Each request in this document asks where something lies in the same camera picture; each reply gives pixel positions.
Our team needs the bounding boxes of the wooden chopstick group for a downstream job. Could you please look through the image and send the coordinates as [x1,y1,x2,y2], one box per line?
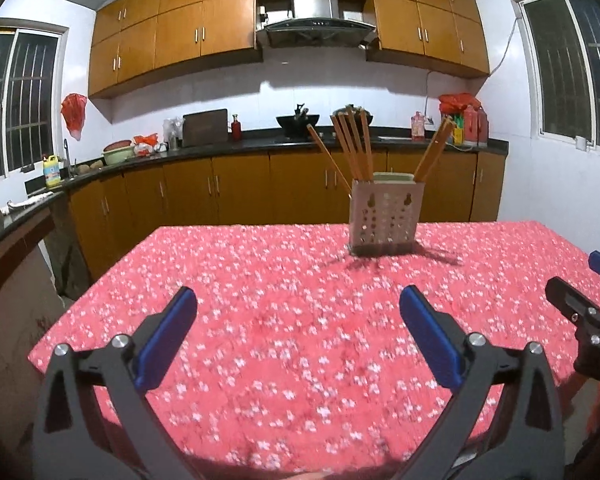
[418,116,454,183]
[412,120,449,183]
[415,117,451,183]

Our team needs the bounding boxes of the red oil bottles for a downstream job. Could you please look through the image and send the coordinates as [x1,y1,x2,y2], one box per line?
[463,105,489,148]

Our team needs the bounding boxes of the beige perforated utensil holder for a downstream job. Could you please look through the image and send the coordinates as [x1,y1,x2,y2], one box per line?
[349,172,425,258]

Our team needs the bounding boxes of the wooden lower cabinets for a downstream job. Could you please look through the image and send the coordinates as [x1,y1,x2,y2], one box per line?
[69,150,506,280]

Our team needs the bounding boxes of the wooden cabinets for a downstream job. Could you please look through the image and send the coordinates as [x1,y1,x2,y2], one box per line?
[88,0,490,99]
[69,150,506,280]

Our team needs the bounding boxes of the red floral tablecloth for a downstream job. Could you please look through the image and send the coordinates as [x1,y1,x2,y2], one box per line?
[28,221,600,478]

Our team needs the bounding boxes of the red bag over bottles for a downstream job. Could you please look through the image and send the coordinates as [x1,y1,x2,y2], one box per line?
[438,92,482,115]

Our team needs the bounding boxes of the right window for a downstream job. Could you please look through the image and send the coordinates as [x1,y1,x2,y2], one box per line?
[519,0,600,148]

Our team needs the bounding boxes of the window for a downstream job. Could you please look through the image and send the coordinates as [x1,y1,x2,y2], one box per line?
[0,28,60,179]
[519,0,600,148]

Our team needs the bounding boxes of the pink detergent bottle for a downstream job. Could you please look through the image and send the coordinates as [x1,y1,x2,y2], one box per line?
[411,112,426,141]

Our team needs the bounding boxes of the black countertop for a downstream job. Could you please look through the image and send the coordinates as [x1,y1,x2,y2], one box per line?
[0,126,511,261]

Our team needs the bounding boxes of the yellow dish soap bottle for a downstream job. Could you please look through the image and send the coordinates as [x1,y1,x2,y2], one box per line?
[43,155,61,188]

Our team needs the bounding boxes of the green basin with red lid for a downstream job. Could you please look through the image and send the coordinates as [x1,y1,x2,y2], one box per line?
[102,140,135,166]

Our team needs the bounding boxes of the red bag on counter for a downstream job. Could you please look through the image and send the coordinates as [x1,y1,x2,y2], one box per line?
[133,133,168,157]

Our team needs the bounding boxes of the black lidded wok right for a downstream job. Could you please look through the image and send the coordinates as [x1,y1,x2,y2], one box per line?
[331,104,374,129]

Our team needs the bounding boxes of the clear plastic bag jar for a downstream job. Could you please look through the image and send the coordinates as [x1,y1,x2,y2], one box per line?
[163,117,184,151]

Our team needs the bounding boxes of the dark cutting board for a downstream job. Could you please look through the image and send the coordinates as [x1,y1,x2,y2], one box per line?
[183,108,228,148]

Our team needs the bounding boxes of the red sauce bottle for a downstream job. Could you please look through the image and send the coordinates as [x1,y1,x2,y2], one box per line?
[230,114,242,142]

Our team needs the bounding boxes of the black wok left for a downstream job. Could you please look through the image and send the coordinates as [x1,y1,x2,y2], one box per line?
[276,103,320,140]

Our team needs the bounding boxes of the left window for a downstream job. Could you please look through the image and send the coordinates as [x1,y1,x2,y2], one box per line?
[0,28,60,179]

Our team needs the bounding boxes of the steel range hood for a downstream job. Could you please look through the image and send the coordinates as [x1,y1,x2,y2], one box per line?
[256,0,378,50]

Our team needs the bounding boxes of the wooden upper cabinets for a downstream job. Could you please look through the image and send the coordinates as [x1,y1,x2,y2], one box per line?
[88,0,490,99]

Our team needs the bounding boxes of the red plastic bag on wall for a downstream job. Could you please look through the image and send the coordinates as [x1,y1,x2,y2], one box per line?
[60,93,87,141]

